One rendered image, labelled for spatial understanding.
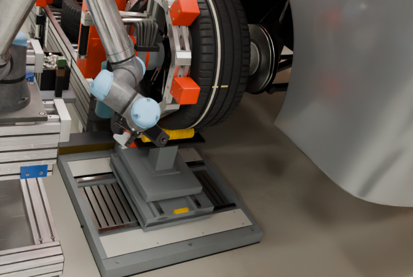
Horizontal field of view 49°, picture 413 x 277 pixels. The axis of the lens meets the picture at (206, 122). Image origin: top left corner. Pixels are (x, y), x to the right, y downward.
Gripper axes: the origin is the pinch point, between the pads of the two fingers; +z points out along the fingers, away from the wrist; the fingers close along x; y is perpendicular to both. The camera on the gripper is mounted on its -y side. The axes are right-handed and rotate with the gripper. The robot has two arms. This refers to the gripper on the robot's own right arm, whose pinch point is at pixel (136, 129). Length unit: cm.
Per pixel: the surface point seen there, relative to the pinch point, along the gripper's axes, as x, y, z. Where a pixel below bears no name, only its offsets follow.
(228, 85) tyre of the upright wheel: -37.3, -21.5, 16.8
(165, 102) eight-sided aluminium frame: -18.6, -4.8, 22.4
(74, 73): -29, 42, 128
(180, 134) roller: -17, -20, 51
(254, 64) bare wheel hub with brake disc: -61, -31, 40
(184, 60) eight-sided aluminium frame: -33.3, -1.6, 10.7
